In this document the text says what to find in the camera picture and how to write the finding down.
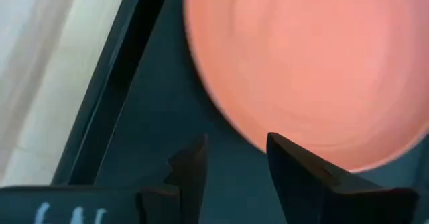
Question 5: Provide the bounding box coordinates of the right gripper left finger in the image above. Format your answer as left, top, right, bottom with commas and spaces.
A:
0, 133, 209, 224

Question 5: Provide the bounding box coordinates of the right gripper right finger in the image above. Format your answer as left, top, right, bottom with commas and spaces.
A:
266, 132, 420, 224

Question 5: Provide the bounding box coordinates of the black serving tray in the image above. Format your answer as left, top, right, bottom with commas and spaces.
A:
50, 0, 429, 224

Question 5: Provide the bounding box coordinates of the orange plastic plate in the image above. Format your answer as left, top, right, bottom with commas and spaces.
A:
183, 0, 429, 174

